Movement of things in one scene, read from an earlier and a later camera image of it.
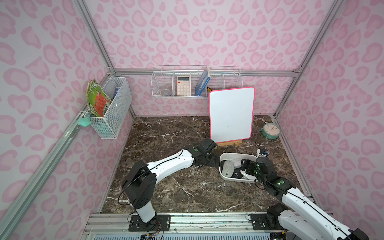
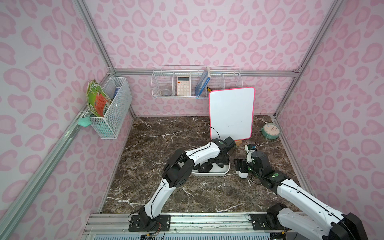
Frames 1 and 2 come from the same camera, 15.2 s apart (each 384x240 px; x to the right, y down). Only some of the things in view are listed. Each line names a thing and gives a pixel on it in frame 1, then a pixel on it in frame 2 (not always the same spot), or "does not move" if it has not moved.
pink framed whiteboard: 231,113 does not move
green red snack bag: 97,99 does not move
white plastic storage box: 229,164 → 216,170
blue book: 203,82 does not move
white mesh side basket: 109,126 does not move
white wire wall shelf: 193,81 does not move
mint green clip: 84,121 does not move
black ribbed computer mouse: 237,173 → 205,167
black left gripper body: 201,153 → 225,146
